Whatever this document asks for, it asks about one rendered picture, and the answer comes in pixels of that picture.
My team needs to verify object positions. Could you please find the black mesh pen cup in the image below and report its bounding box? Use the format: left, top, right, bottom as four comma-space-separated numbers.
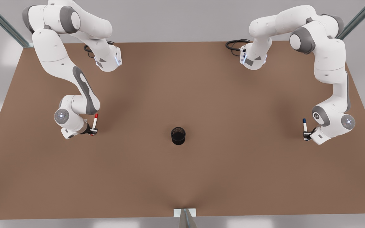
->
171, 127, 186, 146

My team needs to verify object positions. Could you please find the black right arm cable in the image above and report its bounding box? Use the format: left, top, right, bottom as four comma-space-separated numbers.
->
84, 41, 115, 58

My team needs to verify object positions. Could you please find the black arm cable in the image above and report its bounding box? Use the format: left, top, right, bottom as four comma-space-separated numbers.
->
226, 39, 252, 57
84, 41, 115, 58

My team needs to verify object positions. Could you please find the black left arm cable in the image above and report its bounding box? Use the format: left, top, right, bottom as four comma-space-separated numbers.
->
226, 39, 252, 57

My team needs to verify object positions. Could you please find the silver frame post with foot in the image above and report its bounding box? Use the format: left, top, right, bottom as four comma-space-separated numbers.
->
173, 208, 197, 228

